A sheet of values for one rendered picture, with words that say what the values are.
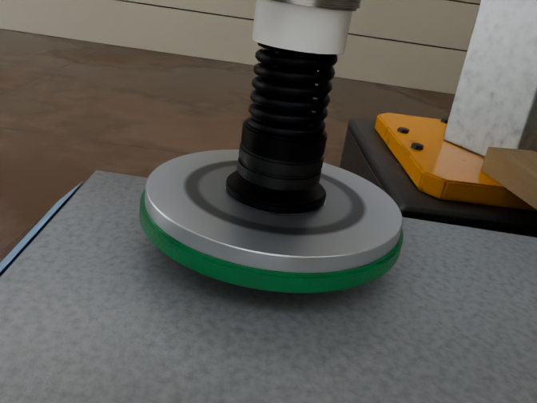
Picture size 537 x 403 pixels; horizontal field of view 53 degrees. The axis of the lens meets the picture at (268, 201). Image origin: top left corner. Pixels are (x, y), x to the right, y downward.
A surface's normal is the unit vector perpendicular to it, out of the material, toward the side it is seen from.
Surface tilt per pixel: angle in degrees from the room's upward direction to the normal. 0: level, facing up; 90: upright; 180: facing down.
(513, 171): 90
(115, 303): 0
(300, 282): 90
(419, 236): 0
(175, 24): 90
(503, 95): 90
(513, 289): 0
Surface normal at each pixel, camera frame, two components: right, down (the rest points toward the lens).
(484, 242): 0.14, -0.91
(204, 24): -0.04, 0.40
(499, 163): -0.98, -0.06
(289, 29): -0.31, 0.34
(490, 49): -0.85, 0.11
